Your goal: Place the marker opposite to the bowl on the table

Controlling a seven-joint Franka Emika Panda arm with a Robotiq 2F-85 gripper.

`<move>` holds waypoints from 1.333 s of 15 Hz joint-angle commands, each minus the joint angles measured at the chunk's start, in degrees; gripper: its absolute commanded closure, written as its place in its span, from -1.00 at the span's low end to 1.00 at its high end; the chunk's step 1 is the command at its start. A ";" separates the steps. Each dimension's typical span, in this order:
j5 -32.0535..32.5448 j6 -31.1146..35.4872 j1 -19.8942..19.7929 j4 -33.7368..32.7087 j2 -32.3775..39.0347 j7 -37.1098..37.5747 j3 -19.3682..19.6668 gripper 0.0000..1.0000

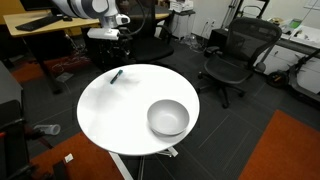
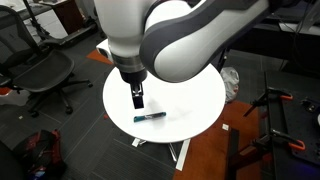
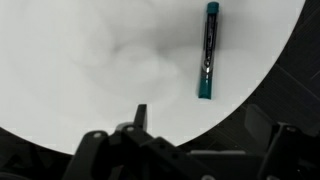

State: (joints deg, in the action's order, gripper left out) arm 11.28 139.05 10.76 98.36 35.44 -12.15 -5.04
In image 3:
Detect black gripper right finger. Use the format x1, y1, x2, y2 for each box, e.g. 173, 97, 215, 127
245, 104, 320, 180

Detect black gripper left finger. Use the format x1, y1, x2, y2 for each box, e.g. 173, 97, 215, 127
62, 104, 217, 180

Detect teal marker pen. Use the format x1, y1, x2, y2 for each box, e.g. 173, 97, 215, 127
198, 2, 219, 99

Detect round white table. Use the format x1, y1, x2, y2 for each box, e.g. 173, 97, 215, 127
0, 0, 306, 154

